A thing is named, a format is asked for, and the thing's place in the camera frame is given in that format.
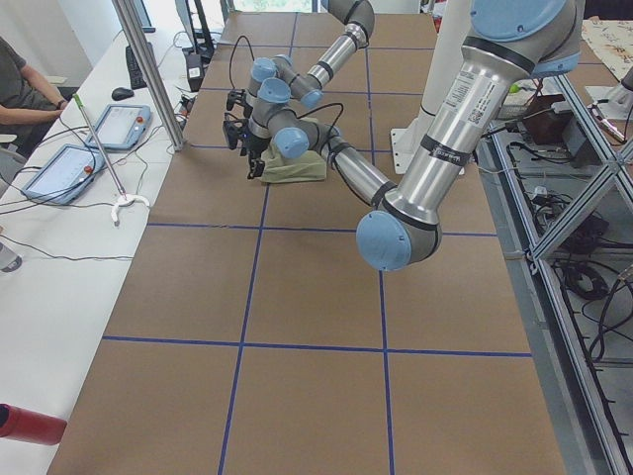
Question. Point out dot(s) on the lower blue teach pendant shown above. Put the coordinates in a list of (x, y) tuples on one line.
[(65, 176)]

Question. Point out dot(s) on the black computer mouse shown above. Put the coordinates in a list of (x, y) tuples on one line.
[(122, 93)]

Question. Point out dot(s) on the sage green long-sleeve shirt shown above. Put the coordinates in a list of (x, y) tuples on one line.
[(309, 167)]

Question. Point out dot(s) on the red water bottle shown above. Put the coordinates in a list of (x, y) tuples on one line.
[(32, 427)]

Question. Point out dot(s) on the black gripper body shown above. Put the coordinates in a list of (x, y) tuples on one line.
[(240, 100), (253, 148)]

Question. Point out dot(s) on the upper blue teach pendant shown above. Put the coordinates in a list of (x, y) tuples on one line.
[(120, 127)]

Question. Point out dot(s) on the aluminium frame post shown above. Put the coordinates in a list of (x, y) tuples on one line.
[(132, 28)]

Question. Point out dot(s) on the metal reacher grabber tool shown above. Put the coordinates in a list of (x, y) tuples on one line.
[(125, 199)]

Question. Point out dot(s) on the black power adapter box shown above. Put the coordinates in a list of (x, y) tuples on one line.
[(549, 120)]

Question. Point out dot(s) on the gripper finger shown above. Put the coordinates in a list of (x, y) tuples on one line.
[(256, 167)]

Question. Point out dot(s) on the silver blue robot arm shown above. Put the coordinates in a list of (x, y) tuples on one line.
[(507, 42), (358, 19)]

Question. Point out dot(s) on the blue teach pendant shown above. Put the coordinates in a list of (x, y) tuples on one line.
[(65, 176), (120, 127)]

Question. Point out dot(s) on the aluminium frame rack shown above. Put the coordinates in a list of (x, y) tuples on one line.
[(567, 237)]

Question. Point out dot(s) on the seated person grey shirt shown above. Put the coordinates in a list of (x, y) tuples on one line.
[(29, 103)]

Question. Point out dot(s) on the black keyboard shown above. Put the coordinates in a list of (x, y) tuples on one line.
[(134, 71)]

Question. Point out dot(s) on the black stand on table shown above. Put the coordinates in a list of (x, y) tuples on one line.
[(199, 54)]

